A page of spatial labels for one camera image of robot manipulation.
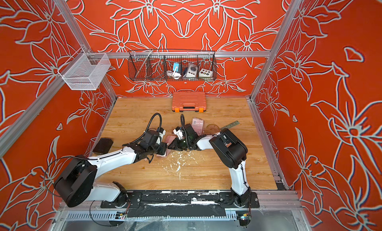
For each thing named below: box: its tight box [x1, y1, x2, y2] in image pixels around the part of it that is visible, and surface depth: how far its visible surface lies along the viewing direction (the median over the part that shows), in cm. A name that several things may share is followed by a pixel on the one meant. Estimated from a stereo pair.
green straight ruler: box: [220, 120, 241, 130], surface depth 106 cm
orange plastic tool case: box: [171, 91, 207, 113], surface depth 113 cm
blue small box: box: [172, 62, 180, 72], surface depth 85 cm
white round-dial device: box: [186, 64, 198, 78], surface depth 93 cm
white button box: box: [198, 68, 214, 78], surface depth 96 cm
